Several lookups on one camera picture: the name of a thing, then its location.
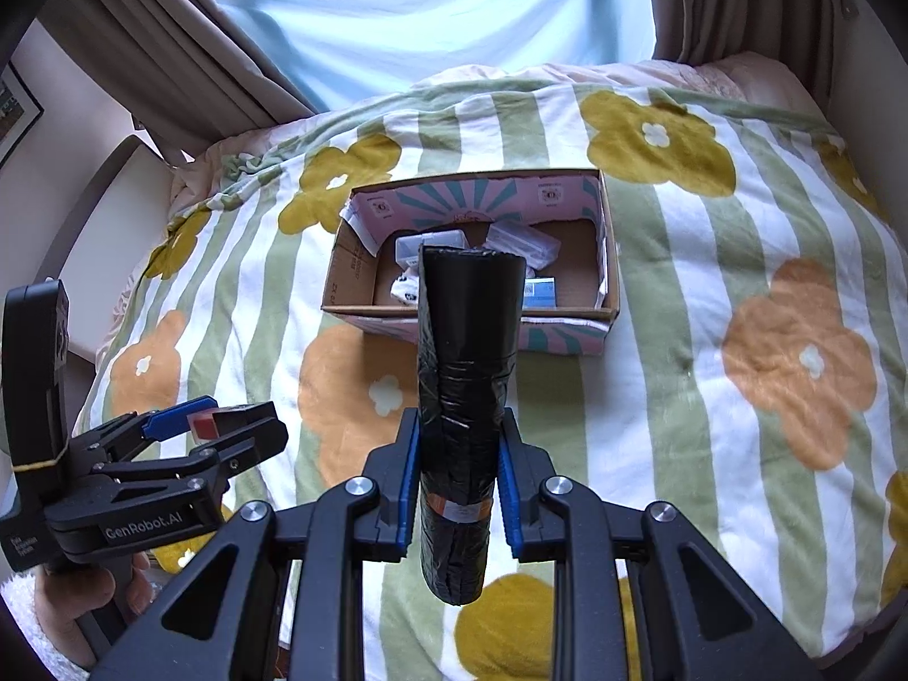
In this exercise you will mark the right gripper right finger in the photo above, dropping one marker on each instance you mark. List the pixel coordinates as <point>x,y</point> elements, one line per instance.
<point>636,582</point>

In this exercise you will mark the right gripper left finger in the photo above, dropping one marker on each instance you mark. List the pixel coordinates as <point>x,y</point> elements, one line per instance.
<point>220,618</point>

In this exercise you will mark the clear floss pick box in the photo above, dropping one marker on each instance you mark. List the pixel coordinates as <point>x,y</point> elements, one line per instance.
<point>407,248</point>

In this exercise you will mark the floral striped blanket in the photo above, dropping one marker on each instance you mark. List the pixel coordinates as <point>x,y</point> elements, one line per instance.
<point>755,376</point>

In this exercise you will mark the right brown curtain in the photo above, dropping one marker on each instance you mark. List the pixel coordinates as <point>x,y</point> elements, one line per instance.
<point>804,35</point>

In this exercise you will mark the left brown curtain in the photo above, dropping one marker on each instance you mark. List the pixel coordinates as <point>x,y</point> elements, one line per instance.
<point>187,72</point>

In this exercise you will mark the framed wall picture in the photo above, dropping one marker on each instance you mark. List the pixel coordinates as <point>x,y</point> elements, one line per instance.
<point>19,110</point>

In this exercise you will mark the black garbage bag roll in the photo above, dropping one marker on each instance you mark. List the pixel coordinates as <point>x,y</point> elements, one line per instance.
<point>470,304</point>

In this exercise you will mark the small blue card box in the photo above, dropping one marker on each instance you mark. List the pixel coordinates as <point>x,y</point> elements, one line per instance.
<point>540,293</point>

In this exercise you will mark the person's left hand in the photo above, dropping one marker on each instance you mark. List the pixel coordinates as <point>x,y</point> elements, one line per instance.
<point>61,599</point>

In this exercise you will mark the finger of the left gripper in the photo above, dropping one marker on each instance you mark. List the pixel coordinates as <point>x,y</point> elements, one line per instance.
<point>247,436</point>
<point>126,436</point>

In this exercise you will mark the brown curtain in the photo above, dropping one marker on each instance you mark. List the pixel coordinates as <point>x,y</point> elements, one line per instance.
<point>804,35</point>
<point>187,72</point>

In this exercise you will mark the light blue sheer curtain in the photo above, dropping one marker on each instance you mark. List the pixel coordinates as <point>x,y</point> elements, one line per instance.
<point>336,52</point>

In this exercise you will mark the white patterned sock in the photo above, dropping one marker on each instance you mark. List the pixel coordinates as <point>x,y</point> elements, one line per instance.
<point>405,289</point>

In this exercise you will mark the clear plastic case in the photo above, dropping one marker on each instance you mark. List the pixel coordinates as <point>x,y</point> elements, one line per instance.
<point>535,247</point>

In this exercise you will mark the open cardboard box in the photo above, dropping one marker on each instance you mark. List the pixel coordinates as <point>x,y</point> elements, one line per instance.
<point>558,221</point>

